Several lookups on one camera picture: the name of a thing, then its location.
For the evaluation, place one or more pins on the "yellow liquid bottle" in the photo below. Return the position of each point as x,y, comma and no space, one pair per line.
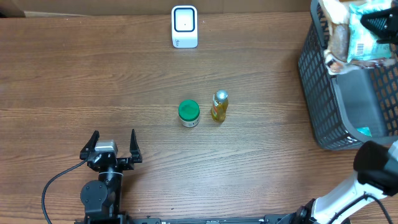
220,104

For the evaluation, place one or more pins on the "brown beige snack pouch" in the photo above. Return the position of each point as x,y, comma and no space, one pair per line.
337,37

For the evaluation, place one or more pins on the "green lid white jar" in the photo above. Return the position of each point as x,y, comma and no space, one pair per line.
189,113

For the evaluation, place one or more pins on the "teal snack package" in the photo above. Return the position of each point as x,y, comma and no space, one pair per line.
362,42

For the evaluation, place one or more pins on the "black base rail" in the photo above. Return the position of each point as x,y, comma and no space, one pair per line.
267,219

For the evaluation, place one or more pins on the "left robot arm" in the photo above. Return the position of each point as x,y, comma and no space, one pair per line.
102,197

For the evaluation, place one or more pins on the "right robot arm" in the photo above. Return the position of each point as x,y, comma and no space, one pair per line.
296,108

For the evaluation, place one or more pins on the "grey plastic basket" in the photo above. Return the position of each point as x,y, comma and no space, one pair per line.
346,110

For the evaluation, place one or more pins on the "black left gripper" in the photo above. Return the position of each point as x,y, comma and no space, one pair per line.
127,163

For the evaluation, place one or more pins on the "white barcode scanner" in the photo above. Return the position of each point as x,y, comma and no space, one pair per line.
184,26

